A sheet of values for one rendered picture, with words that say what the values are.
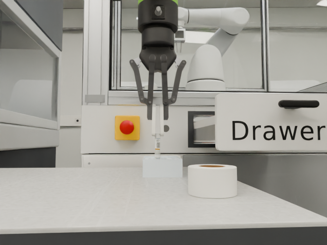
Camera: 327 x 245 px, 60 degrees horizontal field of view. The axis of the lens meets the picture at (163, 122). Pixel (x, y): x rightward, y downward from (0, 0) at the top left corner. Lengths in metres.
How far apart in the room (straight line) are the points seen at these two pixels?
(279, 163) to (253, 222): 0.68
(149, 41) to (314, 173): 0.67
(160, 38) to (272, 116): 0.28
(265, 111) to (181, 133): 0.36
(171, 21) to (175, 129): 0.35
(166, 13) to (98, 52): 0.33
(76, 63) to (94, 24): 3.49
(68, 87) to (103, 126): 3.52
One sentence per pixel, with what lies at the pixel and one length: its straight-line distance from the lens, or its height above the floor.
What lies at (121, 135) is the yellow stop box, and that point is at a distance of 0.82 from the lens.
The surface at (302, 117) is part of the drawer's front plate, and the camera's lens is 0.61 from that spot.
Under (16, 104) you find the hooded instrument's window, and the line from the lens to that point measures 1.36.
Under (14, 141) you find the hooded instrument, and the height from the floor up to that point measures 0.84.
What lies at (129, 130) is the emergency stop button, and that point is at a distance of 0.79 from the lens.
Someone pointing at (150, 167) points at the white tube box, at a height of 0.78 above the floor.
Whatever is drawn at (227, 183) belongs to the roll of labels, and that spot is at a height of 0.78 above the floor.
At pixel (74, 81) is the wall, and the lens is 4.37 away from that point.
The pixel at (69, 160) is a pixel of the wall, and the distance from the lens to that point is 4.31.
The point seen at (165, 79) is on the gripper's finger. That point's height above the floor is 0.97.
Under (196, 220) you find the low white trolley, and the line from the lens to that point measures 0.29.
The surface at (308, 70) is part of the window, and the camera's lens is 1.06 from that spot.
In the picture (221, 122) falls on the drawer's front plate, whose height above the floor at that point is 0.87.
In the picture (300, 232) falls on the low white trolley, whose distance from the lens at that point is 0.32.
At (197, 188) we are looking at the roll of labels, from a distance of 0.40.
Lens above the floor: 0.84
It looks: 4 degrees up
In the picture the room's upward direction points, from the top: straight up
